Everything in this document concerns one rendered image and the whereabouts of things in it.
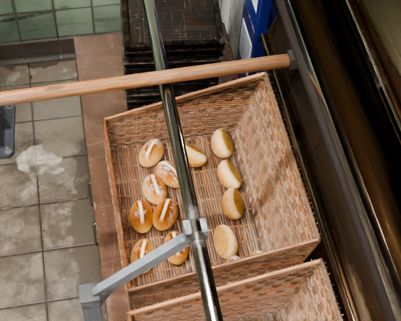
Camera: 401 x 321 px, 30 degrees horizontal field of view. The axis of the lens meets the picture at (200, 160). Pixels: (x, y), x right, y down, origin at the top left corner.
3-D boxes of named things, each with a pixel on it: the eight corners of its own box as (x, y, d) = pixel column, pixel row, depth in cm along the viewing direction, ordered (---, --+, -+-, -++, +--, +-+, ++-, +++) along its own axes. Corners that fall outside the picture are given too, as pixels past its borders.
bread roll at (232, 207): (234, 211, 207) (218, 218, 209) (247, 220, 212) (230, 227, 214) (230, 181, 213) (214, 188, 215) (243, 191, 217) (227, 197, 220)
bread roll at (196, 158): (184, 141, 227) (176, 156, 227) (176, 139, 220) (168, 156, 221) (212, 156, 224) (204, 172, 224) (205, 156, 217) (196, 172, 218)
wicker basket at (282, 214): (258, 127, 235) (269, 67, 212) (307, 292, 203) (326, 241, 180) (102, 147, 227) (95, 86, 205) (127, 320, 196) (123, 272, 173)
